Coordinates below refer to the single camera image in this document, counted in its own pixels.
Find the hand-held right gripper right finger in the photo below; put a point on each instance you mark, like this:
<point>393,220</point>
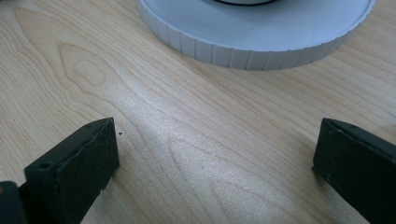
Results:
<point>358,168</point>

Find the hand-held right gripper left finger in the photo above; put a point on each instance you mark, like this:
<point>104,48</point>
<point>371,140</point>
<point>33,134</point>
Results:
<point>68,174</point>

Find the white stand with round tray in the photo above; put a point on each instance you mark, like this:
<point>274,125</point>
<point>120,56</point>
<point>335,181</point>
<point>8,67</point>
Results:
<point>249,37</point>

